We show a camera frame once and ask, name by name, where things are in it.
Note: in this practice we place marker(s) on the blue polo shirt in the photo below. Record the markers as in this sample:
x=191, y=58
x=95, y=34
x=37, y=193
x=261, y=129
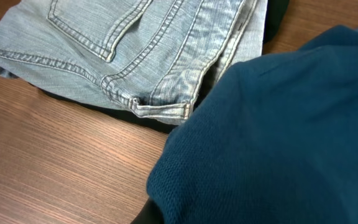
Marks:
x=275, y=141

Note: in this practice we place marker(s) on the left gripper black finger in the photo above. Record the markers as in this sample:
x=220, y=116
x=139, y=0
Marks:
x=150, y=214

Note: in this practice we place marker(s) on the folded black garment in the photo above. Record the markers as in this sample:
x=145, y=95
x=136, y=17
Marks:
x=276, y=10

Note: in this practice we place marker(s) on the folded light denim shorts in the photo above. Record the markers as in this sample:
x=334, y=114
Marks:
x=153, y=58

